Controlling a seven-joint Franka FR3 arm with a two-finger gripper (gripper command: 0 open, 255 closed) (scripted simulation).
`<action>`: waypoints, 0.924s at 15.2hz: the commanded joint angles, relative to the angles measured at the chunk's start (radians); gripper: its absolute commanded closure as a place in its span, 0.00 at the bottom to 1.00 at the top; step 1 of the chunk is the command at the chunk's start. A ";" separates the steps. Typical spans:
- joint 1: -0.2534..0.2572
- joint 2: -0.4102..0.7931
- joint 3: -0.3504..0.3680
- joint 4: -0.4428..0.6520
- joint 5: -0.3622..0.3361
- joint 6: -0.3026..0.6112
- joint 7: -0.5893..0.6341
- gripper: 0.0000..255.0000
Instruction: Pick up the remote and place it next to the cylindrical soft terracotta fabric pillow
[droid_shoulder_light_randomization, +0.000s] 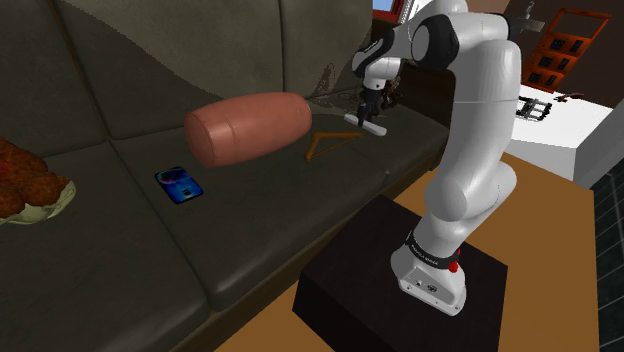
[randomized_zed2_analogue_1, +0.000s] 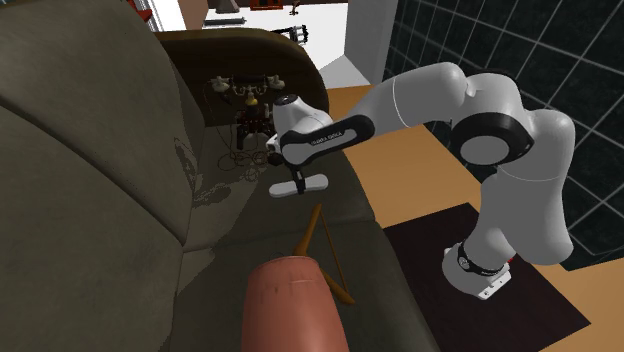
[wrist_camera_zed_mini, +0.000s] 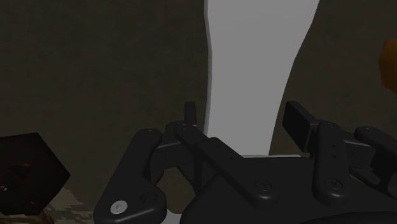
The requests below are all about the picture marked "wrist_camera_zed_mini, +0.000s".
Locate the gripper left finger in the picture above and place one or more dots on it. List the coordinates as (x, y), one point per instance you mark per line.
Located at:
(133, 173)

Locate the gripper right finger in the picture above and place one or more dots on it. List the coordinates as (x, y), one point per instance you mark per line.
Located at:
(328, 161)

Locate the dark brown box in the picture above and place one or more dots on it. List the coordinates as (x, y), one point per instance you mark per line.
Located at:
(31, 173)

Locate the orange round object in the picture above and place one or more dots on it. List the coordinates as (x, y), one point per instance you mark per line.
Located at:
(389, 66)

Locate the white curved slab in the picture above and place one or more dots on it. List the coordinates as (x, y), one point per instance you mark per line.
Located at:
(251, 68)

